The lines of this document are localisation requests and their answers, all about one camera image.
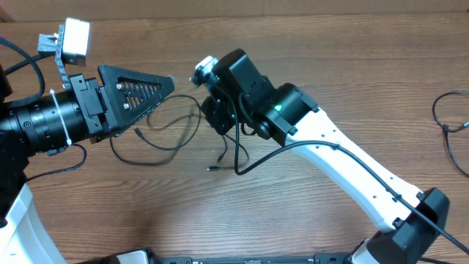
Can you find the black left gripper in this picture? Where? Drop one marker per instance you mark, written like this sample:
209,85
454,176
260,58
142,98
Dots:
115,116

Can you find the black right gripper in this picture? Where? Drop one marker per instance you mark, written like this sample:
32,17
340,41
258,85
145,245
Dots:
215,110

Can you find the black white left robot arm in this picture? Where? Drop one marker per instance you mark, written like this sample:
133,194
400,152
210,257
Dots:
50,126

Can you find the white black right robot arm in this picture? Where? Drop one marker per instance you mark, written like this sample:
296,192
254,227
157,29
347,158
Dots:
408,220

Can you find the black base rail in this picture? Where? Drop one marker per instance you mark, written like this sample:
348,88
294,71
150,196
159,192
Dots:
238,259

